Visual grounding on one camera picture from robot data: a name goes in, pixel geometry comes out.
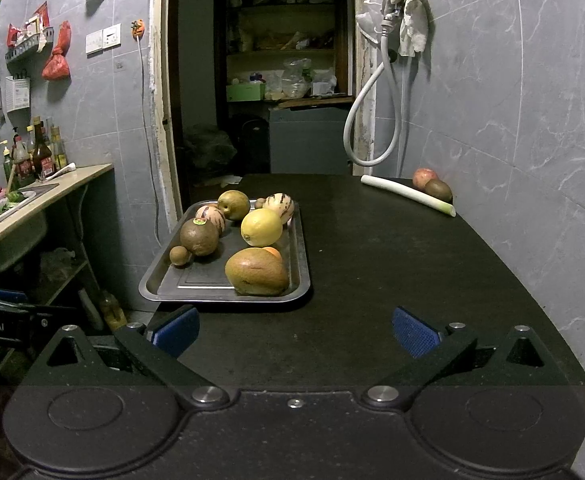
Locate cluster of sauce bottles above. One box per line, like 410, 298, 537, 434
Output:
1, 116, 69, 183

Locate plain brown kiwi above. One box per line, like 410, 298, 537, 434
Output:
424, 178, 453, 203

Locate stainless steel tray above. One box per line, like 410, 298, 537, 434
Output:
138, 199, 312, 303

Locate clear plastic bag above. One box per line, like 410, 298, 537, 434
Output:
280, 57, 314, 100

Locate green-brown mango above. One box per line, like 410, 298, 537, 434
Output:
224, 247, 290, 296

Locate wall faucet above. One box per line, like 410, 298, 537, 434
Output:
380, 2, 403, 36

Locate green box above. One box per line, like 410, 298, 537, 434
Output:
226, 83, 266, 103

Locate red plastic bag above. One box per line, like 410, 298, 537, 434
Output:
41, 21, 72, 81

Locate grey cabinet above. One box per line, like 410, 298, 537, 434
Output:
269, 105, 356, 176

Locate red apple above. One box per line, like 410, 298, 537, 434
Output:
413, 168, 439, 191

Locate pale door frame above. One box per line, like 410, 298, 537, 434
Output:
147, 0, 183, 221

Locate white vertical pipe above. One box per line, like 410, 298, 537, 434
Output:
397, 52, 409, 173

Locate white leek stalk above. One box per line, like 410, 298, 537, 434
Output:
361, 175, 456, 217

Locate metal sink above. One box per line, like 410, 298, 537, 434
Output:
0, 182, 59, 271

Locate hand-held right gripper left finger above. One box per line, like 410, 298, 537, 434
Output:
27, 305, 230, 408

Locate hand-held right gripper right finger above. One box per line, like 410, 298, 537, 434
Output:
363, 306, 563, 408

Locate grey power cable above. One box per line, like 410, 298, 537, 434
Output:
137, 35, 166, 241

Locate translucent plastic bag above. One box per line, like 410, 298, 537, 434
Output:
355, 0, 398, 43

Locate yellow-green pear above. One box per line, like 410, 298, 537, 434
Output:
217, 190, 250, 222

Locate large yellow lemon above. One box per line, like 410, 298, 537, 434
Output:
240, 208, 284, 248

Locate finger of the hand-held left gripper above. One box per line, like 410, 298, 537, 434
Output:
0, 286, 29, 306

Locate wooden storage shelf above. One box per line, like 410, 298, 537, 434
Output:
217, 0, 353, 106

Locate white flexible hose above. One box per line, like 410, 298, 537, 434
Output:
343, 20, 404, 167

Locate large kiwi with sticker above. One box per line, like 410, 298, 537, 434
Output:
180, 217, 220, 257

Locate white wall switch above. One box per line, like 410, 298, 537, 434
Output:
85, 23, 122, 56

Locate white rag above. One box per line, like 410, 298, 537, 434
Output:
383, 0, 431, 58

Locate beige kitchen counter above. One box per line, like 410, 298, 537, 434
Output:
0, 162, 114, 261

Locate dark bag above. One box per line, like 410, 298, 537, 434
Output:
182, 124, 238, 181

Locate yellowish plastic jug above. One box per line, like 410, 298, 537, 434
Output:
97, 290, 128, 331

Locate striped pepino melon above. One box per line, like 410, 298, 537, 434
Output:
194, 204, 227, 235
263, 193, 295, 225

